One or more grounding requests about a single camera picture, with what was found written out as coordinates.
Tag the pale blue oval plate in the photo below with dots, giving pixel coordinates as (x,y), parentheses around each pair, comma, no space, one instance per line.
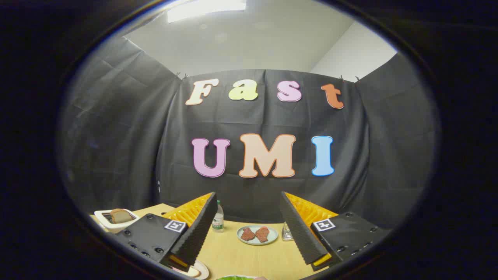
(272,235)

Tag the clear plastic water bottle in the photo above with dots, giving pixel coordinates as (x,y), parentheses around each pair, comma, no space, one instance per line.
(218,221)

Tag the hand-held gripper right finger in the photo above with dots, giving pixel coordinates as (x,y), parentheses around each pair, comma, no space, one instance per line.
(297,233)

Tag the brown meat piece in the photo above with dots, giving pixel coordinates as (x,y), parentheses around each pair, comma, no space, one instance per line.
(262,234)
(247,234)

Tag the white toaster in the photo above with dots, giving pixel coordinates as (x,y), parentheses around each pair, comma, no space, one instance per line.
(102,218)

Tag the ceiling light panel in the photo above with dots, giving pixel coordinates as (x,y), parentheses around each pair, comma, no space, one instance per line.
(206,7)

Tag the black backdrop cloth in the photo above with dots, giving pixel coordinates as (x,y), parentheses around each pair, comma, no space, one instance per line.
(128,136)

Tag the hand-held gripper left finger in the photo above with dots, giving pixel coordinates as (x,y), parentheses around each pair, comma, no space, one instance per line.
(196,233)

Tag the round cream plate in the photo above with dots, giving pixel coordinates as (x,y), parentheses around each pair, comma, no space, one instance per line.
(204,270)

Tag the plain bread slice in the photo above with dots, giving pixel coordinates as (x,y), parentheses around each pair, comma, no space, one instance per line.
(120,216)

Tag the green lettuce leaf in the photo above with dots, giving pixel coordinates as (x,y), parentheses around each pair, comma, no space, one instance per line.
(235,277)

